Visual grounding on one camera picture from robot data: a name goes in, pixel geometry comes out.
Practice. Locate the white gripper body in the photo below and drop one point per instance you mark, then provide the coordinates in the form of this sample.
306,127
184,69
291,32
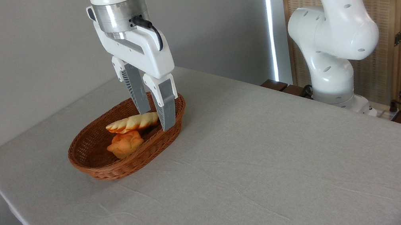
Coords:
143,53

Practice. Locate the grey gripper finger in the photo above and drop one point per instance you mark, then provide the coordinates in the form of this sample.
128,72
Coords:
166,105
136,90

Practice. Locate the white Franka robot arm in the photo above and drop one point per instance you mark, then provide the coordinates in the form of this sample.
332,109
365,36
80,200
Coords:
336,26

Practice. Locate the long twisted bread loaf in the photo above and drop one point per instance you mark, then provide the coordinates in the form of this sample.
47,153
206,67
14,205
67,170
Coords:
131,122

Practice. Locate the round orange bread bun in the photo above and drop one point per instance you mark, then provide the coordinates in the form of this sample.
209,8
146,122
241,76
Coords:
125,143

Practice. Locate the brown wicker basket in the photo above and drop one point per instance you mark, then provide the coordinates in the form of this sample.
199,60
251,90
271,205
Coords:
90,150

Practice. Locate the dark wooden bench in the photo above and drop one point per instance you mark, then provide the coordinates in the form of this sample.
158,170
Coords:
274,84

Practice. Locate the grey tablecloth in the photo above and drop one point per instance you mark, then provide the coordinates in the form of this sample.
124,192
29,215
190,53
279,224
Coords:
257,168

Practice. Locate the white power strip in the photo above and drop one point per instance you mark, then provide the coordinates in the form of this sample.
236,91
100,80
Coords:
381,111

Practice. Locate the white window frame strip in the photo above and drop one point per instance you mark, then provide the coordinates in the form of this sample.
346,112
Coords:
270,17

